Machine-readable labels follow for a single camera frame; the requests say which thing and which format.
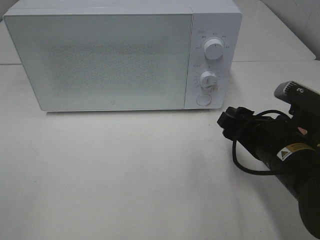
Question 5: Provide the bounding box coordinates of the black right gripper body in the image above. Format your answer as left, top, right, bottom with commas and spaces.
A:
223, 115, 310, 160

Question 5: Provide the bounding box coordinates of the white microwave oven body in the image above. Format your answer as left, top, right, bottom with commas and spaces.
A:
3, 0, 243, 112

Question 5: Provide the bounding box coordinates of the lower white timer knob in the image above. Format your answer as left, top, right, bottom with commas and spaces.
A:
199, 71, 217, 89

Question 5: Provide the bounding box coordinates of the upper white power knob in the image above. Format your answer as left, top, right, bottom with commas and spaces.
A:
203, 37, 225, 60

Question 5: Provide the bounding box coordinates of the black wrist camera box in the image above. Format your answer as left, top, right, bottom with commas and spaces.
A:
274, 81, 320, 118

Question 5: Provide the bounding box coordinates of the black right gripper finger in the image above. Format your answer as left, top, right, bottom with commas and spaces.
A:
217, 106, 237, 128
235, 107, 255, 117

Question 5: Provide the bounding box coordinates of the round white door-release button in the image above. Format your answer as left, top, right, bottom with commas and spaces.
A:
196, 94, 212, 108

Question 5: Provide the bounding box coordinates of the white microwave door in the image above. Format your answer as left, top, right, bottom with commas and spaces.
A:
5, 14, 192, 112

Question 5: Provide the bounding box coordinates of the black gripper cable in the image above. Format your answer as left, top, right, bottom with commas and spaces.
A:
231, 112, 280, 174

